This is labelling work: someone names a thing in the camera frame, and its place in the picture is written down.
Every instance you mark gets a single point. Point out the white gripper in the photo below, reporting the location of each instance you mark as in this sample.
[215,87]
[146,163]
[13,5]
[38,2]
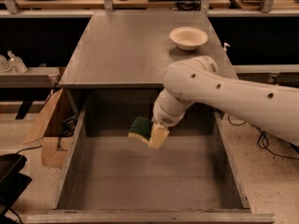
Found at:
[163,118]

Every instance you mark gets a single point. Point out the green and yellow sponge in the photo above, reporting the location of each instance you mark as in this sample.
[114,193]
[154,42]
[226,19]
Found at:
[141,129]

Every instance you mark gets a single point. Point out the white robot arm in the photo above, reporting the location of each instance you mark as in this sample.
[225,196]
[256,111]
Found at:
[272,108]

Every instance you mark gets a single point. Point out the open grey top drawer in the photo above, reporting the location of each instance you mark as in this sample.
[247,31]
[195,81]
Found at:
[111,178]

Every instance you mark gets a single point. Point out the grey cabinet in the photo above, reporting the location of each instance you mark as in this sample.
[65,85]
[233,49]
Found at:
[131,48]

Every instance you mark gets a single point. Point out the white bowl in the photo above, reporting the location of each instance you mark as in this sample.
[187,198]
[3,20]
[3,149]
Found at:
[188,38]

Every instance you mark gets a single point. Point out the cardboard box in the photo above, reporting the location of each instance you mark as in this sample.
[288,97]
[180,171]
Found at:
[49,130]

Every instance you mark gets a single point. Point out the small white pump bottle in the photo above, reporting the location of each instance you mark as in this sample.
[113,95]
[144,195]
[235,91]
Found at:
[226,46]

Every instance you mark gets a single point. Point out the wooden shelf bench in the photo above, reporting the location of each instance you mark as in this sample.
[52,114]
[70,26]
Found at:
[126,4]

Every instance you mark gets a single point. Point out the clear pump bottle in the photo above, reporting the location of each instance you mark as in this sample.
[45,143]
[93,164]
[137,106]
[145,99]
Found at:
[16,63]

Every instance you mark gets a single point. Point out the clear bottle at edge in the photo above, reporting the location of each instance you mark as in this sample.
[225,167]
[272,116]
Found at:
[4,66]

